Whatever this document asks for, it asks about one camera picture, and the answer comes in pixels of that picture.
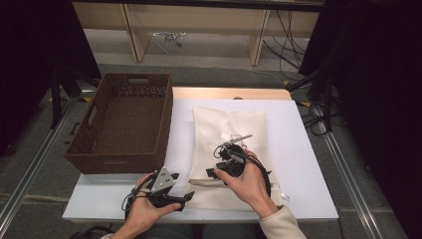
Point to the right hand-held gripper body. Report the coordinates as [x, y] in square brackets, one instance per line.
[234, 162]

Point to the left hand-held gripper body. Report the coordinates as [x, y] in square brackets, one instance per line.
[162, 182]

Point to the cream mesh laundry bag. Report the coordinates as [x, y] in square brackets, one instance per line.
[212, 122]

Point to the brown wicker basket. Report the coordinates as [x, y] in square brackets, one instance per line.
[132, 132]

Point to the person's right hand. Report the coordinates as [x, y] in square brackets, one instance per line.
[249, 189]

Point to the person's left hand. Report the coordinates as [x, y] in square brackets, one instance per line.
[139, 212]

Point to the dark table grommet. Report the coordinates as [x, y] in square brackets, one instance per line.
[237, 98]

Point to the black metal stand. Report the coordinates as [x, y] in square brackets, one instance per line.
[55, 106]
[328, 109]

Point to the light wooden desk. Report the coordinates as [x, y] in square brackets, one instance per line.
[199, 20]

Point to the black curtain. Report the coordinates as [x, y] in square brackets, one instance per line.
[26, 66]
[381, 99]

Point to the metal floor rail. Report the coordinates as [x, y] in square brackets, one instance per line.
[365, 214]
[33, 167]

